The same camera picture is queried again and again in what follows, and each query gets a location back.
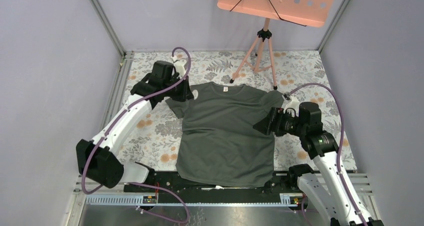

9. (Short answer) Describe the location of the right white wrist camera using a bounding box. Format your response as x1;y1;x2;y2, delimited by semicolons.
283;93;300;112

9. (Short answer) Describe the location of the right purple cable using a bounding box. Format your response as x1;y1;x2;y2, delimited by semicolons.
283;82;369;226

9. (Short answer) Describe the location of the floral table mat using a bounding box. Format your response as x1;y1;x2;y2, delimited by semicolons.
118;50;357;171

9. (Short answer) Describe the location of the slotted cable duct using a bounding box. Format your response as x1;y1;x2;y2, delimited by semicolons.
85;191;300;208

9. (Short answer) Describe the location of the pink music stand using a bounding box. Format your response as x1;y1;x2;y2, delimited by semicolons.
217;0;335;90

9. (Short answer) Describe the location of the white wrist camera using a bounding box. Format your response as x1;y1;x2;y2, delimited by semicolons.
283;93;300;112
170;55;187;78

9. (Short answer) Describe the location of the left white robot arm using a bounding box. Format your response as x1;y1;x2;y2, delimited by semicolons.
76;59;194;192

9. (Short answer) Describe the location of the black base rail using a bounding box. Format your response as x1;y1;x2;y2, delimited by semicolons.
145;171;306;203

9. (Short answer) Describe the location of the dark green t-shirt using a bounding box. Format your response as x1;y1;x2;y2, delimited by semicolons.
166;82;284;188

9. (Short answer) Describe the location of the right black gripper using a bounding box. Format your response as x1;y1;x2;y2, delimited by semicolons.
252;106;307;137

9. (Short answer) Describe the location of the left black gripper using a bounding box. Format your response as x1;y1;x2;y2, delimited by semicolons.
163;74;195;103

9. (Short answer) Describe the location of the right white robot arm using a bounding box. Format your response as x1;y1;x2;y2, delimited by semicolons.
253;100;384;226

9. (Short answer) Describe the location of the orange round brooch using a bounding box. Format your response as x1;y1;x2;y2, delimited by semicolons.
192;89;199;100

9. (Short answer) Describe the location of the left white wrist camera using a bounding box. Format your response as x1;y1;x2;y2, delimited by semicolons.
170;55;187;78

